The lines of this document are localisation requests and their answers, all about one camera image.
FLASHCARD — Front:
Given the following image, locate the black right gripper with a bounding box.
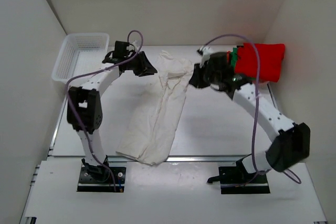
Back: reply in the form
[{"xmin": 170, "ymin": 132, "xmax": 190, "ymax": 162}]
[{"xmin": 187, "ymin": 63, "xmax": 218, "ymax": 90}]

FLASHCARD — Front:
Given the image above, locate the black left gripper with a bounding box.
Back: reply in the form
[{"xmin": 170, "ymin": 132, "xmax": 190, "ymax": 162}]
[{"xmin": 126, "ymin": 51, "xmax": 158, "ymax": 77}]

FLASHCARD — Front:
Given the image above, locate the white t shirt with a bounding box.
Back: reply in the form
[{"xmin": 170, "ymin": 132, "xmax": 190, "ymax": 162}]
[{"xmin": 116, "ymin": 51, "xmax": 194, "ymax": 165}]

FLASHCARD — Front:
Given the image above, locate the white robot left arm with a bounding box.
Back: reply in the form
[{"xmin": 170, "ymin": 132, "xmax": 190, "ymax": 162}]
[{"xmin": 67, "ymin": 41, "xmax": 157, "ymax": 181}]

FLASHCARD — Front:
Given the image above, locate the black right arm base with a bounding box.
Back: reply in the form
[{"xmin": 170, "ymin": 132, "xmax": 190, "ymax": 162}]
[{"xmin": 206, "ymin": 158, "xmax": 270, "ymax": 195}]

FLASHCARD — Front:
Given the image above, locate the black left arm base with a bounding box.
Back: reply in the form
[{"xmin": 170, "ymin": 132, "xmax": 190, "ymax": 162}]
[{"xmin": 77, "ymin": 158, "xmax": 127, "ymax": 193}]

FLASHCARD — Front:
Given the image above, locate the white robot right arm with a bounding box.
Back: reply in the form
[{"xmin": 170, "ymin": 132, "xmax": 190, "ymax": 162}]
[{"xmin": 189, "ymin": 48, "xmax": 311, "ymax": 182}]

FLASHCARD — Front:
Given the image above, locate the green folded t shirt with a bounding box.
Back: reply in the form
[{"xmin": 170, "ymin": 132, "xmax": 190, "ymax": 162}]
[{"xmin": 229, "ymin": 47, "xmax": 240, "ymax": 69}]

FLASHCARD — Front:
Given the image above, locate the white plastic basket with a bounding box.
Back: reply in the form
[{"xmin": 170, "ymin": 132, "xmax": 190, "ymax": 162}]
[{"xmin": 51, "ymin": 33, "xmax": 110, "ymax": 83}]

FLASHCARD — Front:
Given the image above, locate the pink folded t shirt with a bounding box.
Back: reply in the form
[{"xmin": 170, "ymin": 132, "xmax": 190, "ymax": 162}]
[{"xmin": 258, "ymin": 81, "xmax": 269, "ymax": 88}]

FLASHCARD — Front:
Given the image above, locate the red folded t shirt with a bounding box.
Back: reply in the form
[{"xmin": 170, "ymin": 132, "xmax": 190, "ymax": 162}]
[{"xmin": 234, "ymin": 42, "xmax": 286, "ymax": 82}]

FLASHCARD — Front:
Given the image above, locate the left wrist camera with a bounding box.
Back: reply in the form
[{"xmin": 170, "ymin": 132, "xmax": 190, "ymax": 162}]
[{"xmin": 130, "ymin": 40, "xmax": 141, "ymax": 50}]

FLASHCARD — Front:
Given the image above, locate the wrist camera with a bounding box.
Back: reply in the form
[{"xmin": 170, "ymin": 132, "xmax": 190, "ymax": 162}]
[
  {"xmin": 196, "ymin": 46, "xmax": 214, "ymax": 68},
  {"xmin": 130, "ymin": 40, "xmax": 141, "ymax": 50}
]

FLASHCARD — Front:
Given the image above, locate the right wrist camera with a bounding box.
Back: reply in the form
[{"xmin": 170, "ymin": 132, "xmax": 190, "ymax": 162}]
[{"xmin": 196, "ymin": 46, "xmax": 214, "ymax": 68}]

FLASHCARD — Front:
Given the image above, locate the aluminium table rail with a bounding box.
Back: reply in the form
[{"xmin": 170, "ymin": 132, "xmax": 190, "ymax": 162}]
[{"xmin": 108, "ymin": 155, "xmax": 243, "ymax": 163}]

